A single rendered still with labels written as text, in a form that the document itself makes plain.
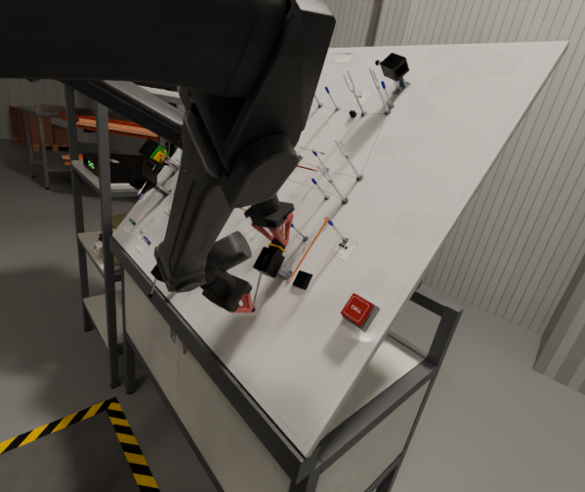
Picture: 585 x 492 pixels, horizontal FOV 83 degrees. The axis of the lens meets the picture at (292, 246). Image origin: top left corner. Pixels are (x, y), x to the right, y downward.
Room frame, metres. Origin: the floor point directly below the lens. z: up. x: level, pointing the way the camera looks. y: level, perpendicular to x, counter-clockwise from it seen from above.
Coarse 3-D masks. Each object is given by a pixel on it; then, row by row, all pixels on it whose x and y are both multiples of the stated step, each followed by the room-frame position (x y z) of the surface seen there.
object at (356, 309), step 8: (352, 296) 0.60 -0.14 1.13; (352, 304) 0.58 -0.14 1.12; (360, 304) 0.58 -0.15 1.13; (368, 304) 0.57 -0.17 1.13; (344, 312) 0.58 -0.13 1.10; (352, 312) 0.57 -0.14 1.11; (360, 312) 0.56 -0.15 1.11; (368, 312) 0.56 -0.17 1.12; (352, 320) 0.56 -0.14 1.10; (360, 320) 0.55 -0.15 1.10
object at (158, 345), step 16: (128, 288) 1.22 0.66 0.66; (128, 304) 1.22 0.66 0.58; (144, 304) 1.09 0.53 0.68; (128, 320) 1.22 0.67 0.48; (144, 320) 1.09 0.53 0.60; (160, 320) 0.97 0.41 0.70; (144, 336) 1.09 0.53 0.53; (160, 336) 0.97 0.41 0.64; (176, 336) 0.88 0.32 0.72; (144, 352) 1.09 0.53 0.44; (160, 352) 0.97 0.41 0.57; (176, 352) 0.88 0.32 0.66; (160, 368) 0.97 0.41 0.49; (176, 368) 0.88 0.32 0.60; (160, 384) 0.97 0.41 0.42; (176, 384) 0.88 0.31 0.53; (176, 400) 0.87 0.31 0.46
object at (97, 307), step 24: (72, 96) 1.69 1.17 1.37; (168, 96) 1.48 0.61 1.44; (72, 120) 1.68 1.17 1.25; (96, 120) 1.30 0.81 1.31; (72, 144) 1.68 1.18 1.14; (72, 168) 1.67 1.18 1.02; (72, 192) 1.69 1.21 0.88; (120, 192) 1.34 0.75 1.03; (96, 240) 1.62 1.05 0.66; (96, 264) 1.41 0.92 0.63; (96, 312) 1.56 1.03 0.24; (120, 312) 1.59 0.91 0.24; (120, 336) 1.40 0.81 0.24
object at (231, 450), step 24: (192, 360) 0.80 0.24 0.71; (192, 384) 0.79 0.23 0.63; (192, 408) 0.79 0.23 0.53; (216, 408) 0.70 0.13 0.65; (192, 432) 0.78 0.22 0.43; (216, 432) 0.69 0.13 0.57; (240, 432) 0.61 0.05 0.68; (216, 456) 0.68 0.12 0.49; (240, 456) 0.60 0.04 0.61; (264, 456) 0.55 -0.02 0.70; (240, 480) 0.59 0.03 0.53; (264, 480) 0.54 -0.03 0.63; (288, 480) 0.49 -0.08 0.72
